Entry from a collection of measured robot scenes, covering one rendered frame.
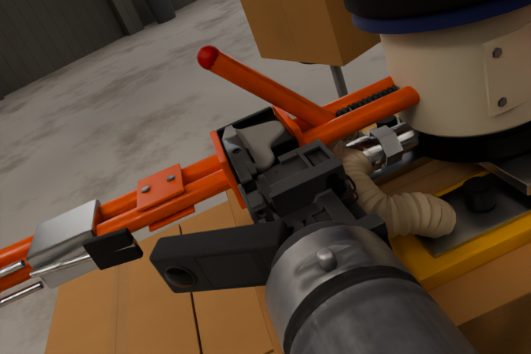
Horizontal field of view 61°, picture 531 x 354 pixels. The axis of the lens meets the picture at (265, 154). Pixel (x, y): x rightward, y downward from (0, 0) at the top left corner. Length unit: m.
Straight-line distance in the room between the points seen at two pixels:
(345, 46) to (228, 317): 1.19
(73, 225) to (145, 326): 0.73
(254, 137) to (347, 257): 0.19
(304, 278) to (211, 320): 0.85
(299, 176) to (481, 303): 0.20
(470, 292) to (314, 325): 0.24
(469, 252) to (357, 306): 0.24
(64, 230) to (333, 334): 0.33
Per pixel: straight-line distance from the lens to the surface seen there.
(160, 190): 0.47
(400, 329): 0.23
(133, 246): 0.44
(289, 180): 0.35
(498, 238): 0.48
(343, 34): 1.87
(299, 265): 0.27
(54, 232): 0.51
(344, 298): 0.24
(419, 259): 0.46
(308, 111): 0.46
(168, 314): 1.18
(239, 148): 0.39
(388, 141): 0.51
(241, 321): 1.06
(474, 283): 0.46
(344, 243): 0.27
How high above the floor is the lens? 1.30
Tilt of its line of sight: 28 degrees down
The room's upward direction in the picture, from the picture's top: 22 degrees counter-clockwise
